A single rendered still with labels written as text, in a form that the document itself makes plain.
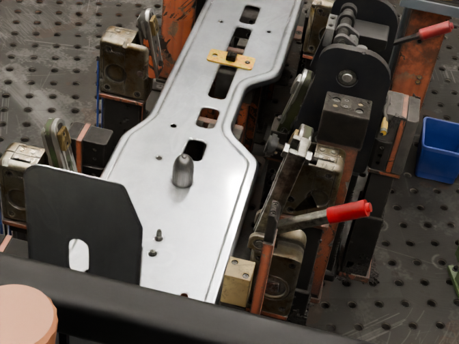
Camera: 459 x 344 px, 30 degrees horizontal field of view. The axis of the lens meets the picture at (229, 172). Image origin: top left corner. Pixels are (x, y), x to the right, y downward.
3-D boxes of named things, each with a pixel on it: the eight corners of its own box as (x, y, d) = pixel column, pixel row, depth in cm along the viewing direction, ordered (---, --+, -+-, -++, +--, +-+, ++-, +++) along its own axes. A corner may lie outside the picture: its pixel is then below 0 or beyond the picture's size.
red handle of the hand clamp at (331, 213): (257, 214, 115) (369, 190, 108) (264, 226, 116) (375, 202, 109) (251, 235, 111) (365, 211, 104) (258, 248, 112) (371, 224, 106)
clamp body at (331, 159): (256, 288, 154) (288, 125, 129) (319, 303, 153) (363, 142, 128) (246, 327, 147) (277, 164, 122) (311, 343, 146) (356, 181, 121)
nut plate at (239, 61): (205, 60, 152) (206, 54, 152) (210, 49, 155) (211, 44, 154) (251, 70, 152) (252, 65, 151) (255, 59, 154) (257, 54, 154)
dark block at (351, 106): (285, 275, 156) (327, 89, 129) (322, 284, 156) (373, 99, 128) (280, 295, 153) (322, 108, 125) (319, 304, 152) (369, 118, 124)
